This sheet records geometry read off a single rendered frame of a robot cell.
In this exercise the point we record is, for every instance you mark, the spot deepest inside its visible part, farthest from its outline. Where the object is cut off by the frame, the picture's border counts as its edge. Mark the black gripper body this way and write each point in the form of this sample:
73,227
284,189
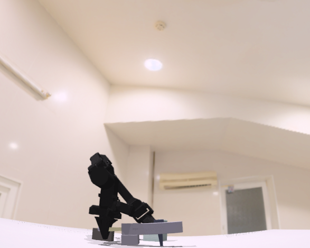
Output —
105,205

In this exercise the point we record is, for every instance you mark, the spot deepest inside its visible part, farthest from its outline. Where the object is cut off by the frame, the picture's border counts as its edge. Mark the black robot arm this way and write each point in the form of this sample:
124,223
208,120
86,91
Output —
102,174

